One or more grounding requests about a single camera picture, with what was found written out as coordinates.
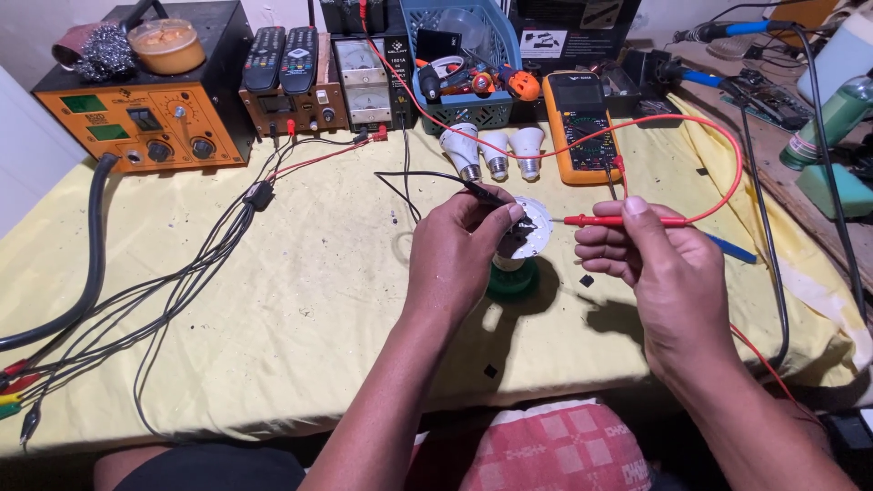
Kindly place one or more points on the green circuit board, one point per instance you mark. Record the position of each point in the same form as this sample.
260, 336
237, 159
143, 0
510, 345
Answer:
767, 99

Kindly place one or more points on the white plastic canister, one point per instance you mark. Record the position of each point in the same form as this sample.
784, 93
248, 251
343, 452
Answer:
842, 54

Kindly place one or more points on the black analog power supply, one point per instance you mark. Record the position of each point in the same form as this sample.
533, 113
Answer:
368, 82

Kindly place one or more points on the person's right hand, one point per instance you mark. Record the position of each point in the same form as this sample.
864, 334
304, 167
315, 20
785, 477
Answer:
675, 293

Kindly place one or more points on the yellow digital multimeter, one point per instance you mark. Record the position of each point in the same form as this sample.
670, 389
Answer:
580, 129

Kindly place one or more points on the black remote control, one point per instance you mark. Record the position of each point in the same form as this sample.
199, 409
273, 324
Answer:
264, 61
299, 61

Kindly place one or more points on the green tape roll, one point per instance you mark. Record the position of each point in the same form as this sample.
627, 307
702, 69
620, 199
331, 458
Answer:
511, 281

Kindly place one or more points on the opened white LED bulb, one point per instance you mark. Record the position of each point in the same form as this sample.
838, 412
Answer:
535, 235

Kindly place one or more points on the orange black rework station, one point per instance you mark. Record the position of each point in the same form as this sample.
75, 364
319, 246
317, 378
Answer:
143, 116

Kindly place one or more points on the person's leg in black shorts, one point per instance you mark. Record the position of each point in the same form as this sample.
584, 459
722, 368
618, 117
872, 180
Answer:
204, 470

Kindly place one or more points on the red alligator clip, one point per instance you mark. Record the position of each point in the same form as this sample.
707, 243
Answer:
15, 368

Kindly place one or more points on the yellow table cloth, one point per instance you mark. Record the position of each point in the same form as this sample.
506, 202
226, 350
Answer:
273, 307

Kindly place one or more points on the blue plastic basket with tools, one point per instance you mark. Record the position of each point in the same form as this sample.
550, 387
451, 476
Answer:
464, 112

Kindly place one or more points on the green alligator clip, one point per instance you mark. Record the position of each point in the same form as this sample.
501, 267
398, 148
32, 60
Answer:
9, 410

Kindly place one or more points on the yellow alligator clip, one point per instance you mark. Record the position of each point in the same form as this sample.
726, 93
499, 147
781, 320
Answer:
9, 398

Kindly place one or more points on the black alligator clip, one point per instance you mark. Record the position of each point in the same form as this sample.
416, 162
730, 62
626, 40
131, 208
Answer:
29, 423

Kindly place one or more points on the brown sandpaper roll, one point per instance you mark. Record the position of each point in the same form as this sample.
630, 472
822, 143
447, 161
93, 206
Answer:
68, 44

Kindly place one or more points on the steel wool ball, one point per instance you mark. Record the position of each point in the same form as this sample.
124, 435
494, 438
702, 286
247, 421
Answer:
106, 54

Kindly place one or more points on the green sponge block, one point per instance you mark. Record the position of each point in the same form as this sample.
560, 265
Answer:
835, 191

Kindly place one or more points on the pink checked cloth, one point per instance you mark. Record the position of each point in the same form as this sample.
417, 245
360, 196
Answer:
552, 450

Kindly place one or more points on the red multimeter probe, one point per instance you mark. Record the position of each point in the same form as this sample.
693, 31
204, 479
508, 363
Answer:
600, 220

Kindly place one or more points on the person's left hand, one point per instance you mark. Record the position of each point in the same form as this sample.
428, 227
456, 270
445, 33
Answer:
447, 259

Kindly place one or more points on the small black square chip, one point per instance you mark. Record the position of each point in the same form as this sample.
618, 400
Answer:
490, 371
586, 280

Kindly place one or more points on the green plastic bottle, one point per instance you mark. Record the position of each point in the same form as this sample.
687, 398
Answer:
829, 119

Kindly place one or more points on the black printed carton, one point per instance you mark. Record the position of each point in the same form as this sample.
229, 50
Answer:
573, 31

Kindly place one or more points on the brown box power unit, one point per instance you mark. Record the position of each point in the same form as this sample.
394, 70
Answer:
293, 109

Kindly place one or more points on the black multimeter probe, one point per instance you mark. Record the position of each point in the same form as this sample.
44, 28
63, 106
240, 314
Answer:
492, 198

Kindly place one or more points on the blue plastic tool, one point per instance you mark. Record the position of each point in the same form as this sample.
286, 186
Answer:
733, 249

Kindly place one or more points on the round tub of orange paste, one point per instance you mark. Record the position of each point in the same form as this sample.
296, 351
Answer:
167, 48

